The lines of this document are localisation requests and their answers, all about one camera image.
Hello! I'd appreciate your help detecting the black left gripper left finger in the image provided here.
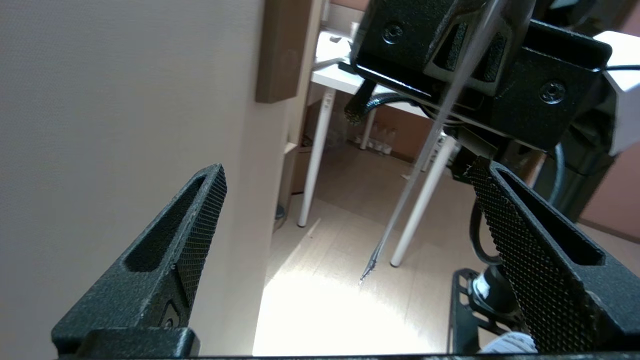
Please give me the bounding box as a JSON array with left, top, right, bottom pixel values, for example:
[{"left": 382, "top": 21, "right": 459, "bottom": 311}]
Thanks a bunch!
[{"left": 51, "top": 163, "right": 228, "bottom": 357}]

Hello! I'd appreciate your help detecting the brown metal lock plate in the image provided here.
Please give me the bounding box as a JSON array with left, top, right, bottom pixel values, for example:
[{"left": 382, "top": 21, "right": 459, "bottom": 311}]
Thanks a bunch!
[{"left": 256, "top": 0, "right": 322, "bottom": 104}]

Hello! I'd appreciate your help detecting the white table leg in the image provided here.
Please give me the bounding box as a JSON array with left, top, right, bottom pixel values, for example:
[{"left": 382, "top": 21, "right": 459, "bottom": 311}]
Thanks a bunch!
[{"left": 297, "top": 27, "right": 461, "bottom": 268}]

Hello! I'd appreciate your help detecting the blue do-not-disturb door hanger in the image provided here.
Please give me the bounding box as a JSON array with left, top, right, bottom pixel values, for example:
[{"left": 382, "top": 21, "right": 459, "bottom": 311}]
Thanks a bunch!
[{"left": 359, "top": 0, "right": 502, "bottom": 287}]

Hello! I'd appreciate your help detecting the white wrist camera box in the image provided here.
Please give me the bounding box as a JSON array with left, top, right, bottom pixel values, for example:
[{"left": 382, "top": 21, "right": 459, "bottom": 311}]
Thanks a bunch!
[{"left": 595, "top": 30, "right": 640, "bottom": 156}]

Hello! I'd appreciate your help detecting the black robot torso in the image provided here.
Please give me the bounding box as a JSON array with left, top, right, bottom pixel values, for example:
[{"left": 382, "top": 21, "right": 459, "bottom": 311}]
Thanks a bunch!
[{"left": 535, "top": 125, "right": 618, "bottom": 223}]

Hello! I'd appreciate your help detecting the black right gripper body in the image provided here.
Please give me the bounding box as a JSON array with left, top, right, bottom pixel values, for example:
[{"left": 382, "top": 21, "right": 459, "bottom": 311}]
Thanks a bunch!
[{"left": 350, "top": 0, "right": 613, "bottom": 151}]

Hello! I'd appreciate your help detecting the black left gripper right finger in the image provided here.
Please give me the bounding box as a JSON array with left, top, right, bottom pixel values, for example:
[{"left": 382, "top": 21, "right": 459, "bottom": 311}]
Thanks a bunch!
[{"left": 463, "top": 159, "right": 640, "bottom": 354}]

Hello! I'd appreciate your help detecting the beige room door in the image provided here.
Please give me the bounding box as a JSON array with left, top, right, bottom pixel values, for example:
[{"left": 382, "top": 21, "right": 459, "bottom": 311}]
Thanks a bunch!
[{"left": 0, "top": 0, "right": 283, "bottom": 357}]

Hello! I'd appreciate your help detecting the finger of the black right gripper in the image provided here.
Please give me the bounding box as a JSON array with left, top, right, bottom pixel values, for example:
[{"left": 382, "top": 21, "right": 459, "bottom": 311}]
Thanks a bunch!
[
  {"left": 471, "top": 27, "right": 514, "bottom": 97},
  {"left": 424, "top": 17, "right": 472, "bottom": 82}
]

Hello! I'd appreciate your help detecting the black braided sleeve cable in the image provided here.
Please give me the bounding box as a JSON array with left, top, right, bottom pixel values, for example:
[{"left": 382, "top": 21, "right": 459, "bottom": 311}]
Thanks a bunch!
[{"left": 344, "top": 91, "right": 426, "bottom": 127}]

